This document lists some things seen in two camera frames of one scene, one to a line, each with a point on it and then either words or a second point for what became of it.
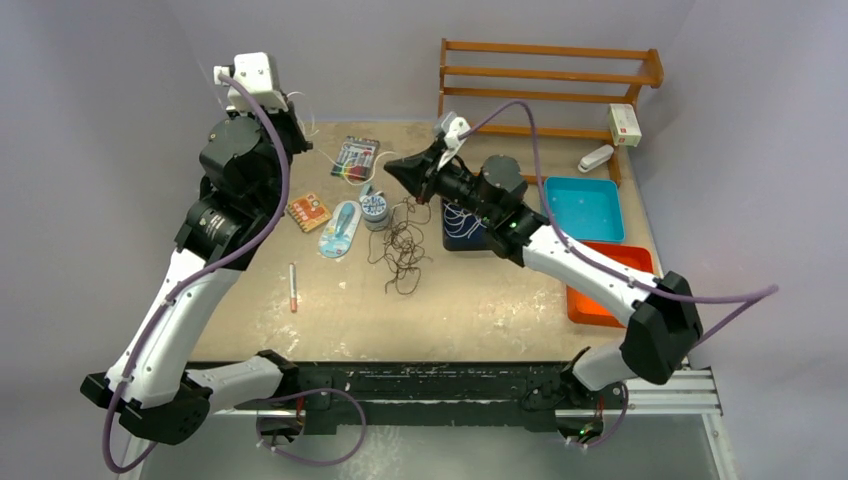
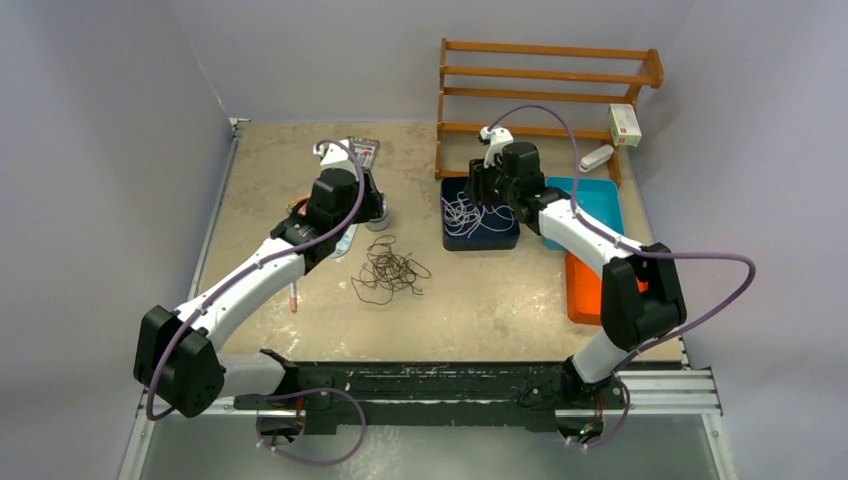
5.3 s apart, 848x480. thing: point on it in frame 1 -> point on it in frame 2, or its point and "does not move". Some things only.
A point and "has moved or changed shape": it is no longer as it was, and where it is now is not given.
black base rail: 534,391 does not move
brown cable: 401,245 -> 386,272
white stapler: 595,157 does not move
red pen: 293,287 does not move
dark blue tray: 463,230 does not move
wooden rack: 655,78 does not move
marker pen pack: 355,158 does not move
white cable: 334,160 has moved or changed shape
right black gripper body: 445,183 -> 489,185
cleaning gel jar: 375,212 does not move
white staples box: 624,125 does not move
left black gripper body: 284,124 -> 367,210
